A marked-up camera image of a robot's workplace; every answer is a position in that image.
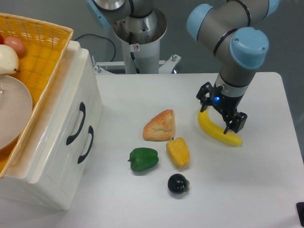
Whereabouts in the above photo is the pink plate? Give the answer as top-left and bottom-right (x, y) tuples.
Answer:
(0, 75), (32, 150)

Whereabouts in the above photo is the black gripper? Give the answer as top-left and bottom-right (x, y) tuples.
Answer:
(196, 82), (248, 134)

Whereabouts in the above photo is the yellow banana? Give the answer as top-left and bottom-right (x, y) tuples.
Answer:
(197, 106), (243, 147)

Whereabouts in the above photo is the white drawer cabinet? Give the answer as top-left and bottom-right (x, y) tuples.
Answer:
(0, 41), (103, 210)

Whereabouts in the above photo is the white pear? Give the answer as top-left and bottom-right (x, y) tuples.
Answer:
(0, 44), (19, 75)

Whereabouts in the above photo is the yellow bell pepper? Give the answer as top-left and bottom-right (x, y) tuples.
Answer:
(166, 137), (190, 169)

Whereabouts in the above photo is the yellow woven basket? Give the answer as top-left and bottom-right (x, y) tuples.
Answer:
(0, 12), (73, 178)

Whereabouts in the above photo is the black cable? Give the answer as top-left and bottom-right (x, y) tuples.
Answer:
(73, 32), (117, 63)

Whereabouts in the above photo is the green bell pepper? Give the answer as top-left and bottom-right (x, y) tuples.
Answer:
(128, 147), (159, 172)

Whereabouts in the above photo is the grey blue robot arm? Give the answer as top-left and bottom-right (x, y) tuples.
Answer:
(86, 0), (280, 133)

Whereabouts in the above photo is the black top drawer handle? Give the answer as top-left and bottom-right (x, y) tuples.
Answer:
(65, 102), (86, 145)

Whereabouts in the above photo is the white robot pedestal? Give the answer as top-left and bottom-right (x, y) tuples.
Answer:
(113, 7), (167, 70)

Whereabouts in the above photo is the dark purple eggplant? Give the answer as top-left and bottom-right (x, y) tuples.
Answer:
(167, 173), (190, 195)

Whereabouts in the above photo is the metal base bracket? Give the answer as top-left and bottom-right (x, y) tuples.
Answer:
(91, 54), (181, 75)

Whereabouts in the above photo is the pink peach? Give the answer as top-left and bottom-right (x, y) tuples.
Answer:
(3, 36), (26, 58)

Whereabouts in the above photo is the toy bread croissant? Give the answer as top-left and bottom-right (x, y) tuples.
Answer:
(142, 109), (176, 142)

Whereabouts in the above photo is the black corner device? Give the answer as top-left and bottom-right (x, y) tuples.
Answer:
(296, 202), (304, 227)

